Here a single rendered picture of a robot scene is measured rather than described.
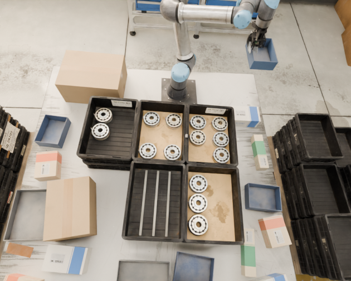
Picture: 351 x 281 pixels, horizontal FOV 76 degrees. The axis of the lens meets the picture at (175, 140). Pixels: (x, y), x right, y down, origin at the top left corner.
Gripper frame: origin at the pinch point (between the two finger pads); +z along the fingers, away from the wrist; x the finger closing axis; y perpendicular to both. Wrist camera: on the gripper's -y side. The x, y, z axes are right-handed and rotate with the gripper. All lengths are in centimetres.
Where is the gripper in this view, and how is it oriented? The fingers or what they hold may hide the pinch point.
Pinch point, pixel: (250, 50)
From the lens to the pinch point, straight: 156.6
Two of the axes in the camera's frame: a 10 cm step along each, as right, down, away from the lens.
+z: 0.1, 4.2, 9.1
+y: -0.1, 9.1, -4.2
